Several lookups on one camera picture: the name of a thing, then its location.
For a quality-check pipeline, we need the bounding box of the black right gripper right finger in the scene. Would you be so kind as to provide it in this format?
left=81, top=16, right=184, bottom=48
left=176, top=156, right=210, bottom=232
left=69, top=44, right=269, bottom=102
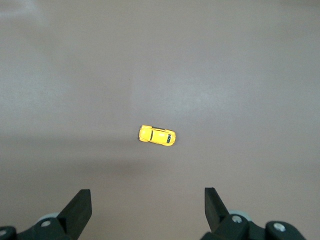
left=201, top=186, right=306, bottom=240

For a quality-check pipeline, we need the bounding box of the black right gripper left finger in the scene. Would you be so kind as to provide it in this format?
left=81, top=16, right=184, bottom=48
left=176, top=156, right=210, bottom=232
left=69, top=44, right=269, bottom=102
left=0, top=189, right=92, bottom=240

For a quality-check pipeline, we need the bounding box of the yellow beetle toy car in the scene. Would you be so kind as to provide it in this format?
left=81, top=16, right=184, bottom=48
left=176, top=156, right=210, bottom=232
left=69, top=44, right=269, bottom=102
left=137, top=124, right=177, bottom=147

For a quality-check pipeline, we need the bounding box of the brown table mat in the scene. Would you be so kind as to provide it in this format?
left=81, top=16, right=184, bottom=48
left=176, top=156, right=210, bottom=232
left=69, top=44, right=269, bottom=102
left=0, top=0, right=320, bottom=240

